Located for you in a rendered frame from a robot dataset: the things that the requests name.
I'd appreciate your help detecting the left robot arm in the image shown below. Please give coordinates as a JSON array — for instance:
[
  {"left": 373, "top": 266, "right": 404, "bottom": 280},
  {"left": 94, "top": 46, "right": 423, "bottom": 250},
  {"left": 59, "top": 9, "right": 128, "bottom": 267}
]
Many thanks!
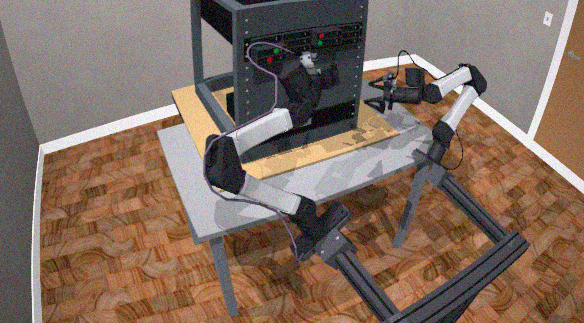
[{"left": 206, "top": 61, "right": 348, "bottom": 258}]

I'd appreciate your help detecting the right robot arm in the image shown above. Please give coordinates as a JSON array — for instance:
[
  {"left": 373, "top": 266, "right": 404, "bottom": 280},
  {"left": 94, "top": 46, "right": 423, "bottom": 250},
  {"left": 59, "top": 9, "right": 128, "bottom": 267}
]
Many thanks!
[{"left": 404, "top": 63, "right": 487, "bottom": 171}]

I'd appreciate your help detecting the dark grey metal rack frame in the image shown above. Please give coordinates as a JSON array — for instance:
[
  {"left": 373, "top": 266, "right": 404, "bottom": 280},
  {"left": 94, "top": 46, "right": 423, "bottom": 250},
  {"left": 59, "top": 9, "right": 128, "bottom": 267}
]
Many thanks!
[{"left": 190, "top": 0, "right": 369, "bottom": 164}]

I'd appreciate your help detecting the tan wooden board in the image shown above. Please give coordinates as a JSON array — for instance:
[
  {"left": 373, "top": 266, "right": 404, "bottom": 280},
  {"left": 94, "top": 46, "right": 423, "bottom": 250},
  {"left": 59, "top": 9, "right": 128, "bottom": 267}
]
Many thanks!
[{"left": 171, "top": 85, "right": 399, "bottom": 180}]

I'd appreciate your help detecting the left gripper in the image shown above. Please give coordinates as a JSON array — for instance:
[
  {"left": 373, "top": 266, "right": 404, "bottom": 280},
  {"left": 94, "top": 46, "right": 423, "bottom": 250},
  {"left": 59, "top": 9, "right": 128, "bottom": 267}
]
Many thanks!
[{"left": 300, "top": 54, "right": 340, "bottom": 91}]

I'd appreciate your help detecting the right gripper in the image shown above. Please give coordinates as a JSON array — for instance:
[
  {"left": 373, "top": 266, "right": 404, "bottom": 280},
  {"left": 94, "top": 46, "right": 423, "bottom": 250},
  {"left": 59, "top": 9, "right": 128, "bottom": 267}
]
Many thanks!
[{"left": 364, "top": 76, "right": 407, "bottom": 114}]

